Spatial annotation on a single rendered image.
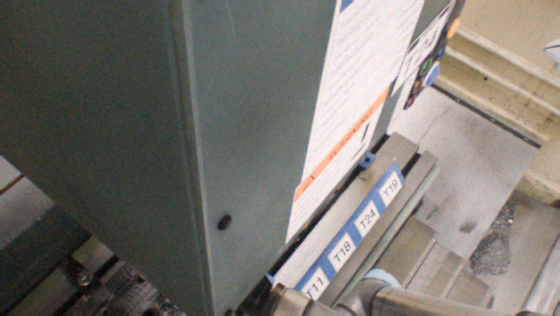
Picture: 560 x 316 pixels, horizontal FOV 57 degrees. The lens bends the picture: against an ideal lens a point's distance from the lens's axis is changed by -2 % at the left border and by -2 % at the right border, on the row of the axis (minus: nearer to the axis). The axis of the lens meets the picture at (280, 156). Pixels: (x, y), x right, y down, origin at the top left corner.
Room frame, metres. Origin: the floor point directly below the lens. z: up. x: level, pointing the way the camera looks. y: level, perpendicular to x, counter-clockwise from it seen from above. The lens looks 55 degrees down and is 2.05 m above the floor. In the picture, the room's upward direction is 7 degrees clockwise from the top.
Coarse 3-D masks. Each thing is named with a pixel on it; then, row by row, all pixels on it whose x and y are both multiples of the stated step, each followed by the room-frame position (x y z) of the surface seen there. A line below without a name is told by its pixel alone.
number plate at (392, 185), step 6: (390, 180) 0.73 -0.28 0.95; (396, 180) 0.74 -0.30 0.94; (384, 186) 0.70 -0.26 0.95; (390, 186) 0.71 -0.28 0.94; (396, 186) 0.72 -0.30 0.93; (384, 192) 0.69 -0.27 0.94; (390, 192) 0.70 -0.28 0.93; (396, 192) 0.71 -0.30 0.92; (384, 198) 0.68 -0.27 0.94; (390, 198) 0.69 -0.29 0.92
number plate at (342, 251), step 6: (342, 240) 0.54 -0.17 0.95; (348, 240) 0.55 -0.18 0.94; (336, 246) 0.53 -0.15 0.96; (342, 246) 0.53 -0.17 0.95; (348, 246) 0.54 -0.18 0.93; (354, 246) 0.55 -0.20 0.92; (336, 252) 0.52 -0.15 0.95; (342, 252) 0.52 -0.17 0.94; (348, 252) 0.53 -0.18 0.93; (330, 258) 0.50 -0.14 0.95; (336, 258) 0.50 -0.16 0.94; (342, 258) 0.51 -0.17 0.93; (336, 264) 0.49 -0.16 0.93; (342, 264) 0.50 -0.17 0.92; (336, 270) 0.48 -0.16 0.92
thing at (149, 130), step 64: (0, 0) 0.20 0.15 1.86; (64, 0) 0.17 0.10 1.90; (128, 0) 0.15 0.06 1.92; (192, 0) 0.14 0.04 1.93; (256, 0) 0.17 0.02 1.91; (320, 0) 0.22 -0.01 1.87; (448, 0) 0.45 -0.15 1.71; (0, 64) 0.23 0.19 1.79; (64, 64) 0.18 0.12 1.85; (128, 64) 0.15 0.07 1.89; (192, 64) 0.14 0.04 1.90; (256, 64) 0.18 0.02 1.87; (320, 64) 0.23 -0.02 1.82; (0, 128) 0.27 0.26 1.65; (64, 128) 0.20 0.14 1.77; (128, 128) 0.16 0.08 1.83; (192, 128) 0.14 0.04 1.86; (256, 128) 0.18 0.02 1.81; (384, 128) 0.40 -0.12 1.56; (64, 192) 0.23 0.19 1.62; (128, 192) 0.17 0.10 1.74; (192, 192) 0.14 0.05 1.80; (256, 192) 0.18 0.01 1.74; (128, 256) 0.19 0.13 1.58; (192, 256) 0.14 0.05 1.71; (256, 256) 0.19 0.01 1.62
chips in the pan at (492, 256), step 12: (504, 204) 0.89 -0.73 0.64; (516, 204) 0.89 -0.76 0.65; (504, 216) 0.84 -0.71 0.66; (492, 228) 0.80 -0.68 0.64; (504, 228) 0.80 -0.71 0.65; (492, 240) 0.75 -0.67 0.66; (504, 240) 0.76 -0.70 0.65; (480, 252) 0.71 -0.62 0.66; (492, 252) 0.71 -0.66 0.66; (504, 252) 0.72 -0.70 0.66; (480, 264) 0.67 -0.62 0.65; (492, 264) 0.67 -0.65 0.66; (504, 264) 0.68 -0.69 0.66; (492, 276) 0.64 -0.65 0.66
